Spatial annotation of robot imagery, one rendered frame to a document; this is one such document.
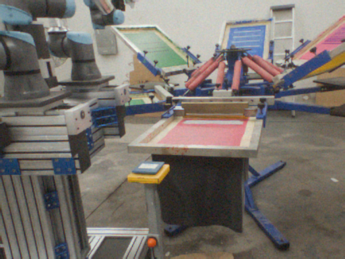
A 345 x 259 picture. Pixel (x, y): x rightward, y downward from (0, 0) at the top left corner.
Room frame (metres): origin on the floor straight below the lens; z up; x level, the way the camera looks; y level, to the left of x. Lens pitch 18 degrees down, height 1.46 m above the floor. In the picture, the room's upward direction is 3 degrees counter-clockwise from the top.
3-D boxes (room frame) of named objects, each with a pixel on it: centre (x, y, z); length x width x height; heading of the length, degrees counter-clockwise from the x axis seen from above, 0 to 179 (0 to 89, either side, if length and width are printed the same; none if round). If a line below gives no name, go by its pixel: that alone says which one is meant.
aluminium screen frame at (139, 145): (1.70, -0.08, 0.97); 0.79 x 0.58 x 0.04; 165
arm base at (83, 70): (1.74, 0.55, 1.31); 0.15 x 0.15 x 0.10
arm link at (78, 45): (1.75, 0.55, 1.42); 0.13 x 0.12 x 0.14; 58
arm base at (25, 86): (1.25, 0.62, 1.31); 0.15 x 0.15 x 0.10
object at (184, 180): (1.41, 0.00, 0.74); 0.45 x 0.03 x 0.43; 75
